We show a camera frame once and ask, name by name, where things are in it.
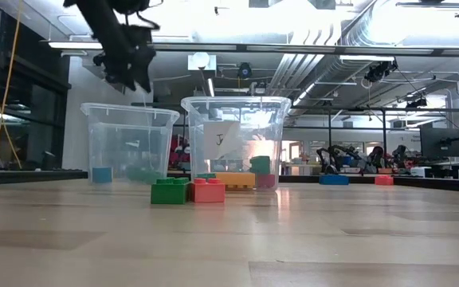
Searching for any white paper label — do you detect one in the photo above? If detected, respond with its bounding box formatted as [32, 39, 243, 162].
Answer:
[202, 120, 241, 161]

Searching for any white round ceiling fixture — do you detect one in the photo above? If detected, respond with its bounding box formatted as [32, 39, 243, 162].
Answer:
[187, 51, 218, 72]

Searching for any silver ceiling duct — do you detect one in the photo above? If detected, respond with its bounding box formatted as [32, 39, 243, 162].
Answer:
[267, 19, 374, 100]

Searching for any bright light strip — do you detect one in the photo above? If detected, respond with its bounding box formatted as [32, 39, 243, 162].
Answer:
[48, 41, 104, 50]

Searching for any clear plastic bin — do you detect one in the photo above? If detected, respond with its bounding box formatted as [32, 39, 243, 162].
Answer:
[80, 102, 181, 185]

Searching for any long red toy block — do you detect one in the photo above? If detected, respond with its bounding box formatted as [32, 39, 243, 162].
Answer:
[256, 173, 277, 190]

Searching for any black hanging camera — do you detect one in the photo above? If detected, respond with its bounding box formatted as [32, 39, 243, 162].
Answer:
[363, 59, 398, 84]
[236, 62, 253, 80]

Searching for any tall blue toy block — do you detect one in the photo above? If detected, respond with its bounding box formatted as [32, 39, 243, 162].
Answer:
[91, 167, 113, 185]

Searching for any black computer monitor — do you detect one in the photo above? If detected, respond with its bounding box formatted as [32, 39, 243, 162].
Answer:
[419, 127, 459, 159]

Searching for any black metal rack frame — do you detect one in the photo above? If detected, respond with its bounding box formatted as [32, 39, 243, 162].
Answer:
[292, 105, 459, 176]

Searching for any clear bin with paper label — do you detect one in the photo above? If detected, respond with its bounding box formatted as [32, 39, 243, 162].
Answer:
[180, 96, 293, 191]

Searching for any long orange toy block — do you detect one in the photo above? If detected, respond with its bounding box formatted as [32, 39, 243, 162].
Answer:
[214, 171, 257, 191]

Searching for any long blue toy block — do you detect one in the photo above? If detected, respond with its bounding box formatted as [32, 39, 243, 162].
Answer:
[318, 174, 351, 187]

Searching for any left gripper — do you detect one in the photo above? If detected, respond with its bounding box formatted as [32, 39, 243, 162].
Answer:
[93, 24, 158, 93]

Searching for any black overhead crossbar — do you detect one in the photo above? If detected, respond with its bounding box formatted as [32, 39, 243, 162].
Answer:
[48, 39, 448, 57]

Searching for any long green toy block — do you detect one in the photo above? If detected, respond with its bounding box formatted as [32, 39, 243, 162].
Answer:
[249, 155, 272, 175]
[150, 176, 191, 206]

